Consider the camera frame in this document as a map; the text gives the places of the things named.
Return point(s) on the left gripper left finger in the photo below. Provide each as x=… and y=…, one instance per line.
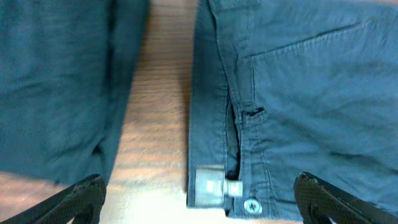
x=81, y=203

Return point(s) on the folded dark navy shorts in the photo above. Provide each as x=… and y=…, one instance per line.
x=66, y=73

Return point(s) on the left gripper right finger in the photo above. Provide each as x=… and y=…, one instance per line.
x=320, y=202

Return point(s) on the navy blue shorts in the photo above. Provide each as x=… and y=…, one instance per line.
x=285, y=86

